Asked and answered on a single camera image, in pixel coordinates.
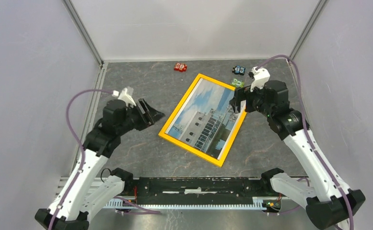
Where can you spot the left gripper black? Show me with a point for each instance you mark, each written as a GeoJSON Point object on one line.
{"type": "Point", "coordinates": [150, 116]}

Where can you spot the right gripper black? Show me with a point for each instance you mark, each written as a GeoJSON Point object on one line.
{"type": "Point", "coordinates": [243, 94]}

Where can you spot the wooden picture frame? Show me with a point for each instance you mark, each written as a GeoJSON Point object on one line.
{"type": "Point", "coordinates": [173, 120]}

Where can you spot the building photo print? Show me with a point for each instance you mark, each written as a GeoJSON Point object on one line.
{"type": "Point", "coordinates": [205, 120]}

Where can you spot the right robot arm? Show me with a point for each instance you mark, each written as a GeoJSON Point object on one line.
{"type": "Point", "coordinates": [329, 200]}

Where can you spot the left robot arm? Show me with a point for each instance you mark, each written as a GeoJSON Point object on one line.
{"type": "Point", "coordinates": [75, 207]}

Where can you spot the green toy block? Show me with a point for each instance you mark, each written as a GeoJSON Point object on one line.
{"type": "Point", "coordinates": [237, 83]}

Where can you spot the black blue toy block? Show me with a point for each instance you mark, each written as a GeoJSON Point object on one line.
{"type": "Point", "coordinates": [238, 70]}

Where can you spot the red toy block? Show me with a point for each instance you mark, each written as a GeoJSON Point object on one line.
{"type": "Point", "coordinates": [181, 67]}

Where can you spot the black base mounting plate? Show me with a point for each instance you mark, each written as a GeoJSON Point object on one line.
{"type": "Point", "coordinates": [197, 190]}

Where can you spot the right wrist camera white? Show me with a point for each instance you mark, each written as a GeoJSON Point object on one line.
{"type": "Point", "coordinates": [260, 76]}

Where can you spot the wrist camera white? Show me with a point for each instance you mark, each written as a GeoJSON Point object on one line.
{"type": "Point", "coordinates": [126, 96]}
{"type": "Point", "coordinates": [260, 76]}

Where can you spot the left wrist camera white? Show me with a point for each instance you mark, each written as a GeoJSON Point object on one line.
{"type": "Point", "coordinates": [126, 96]}

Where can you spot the aluminium rail base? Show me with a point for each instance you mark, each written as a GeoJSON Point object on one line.
{"type": "Point", "coordinates": [258, 203]}

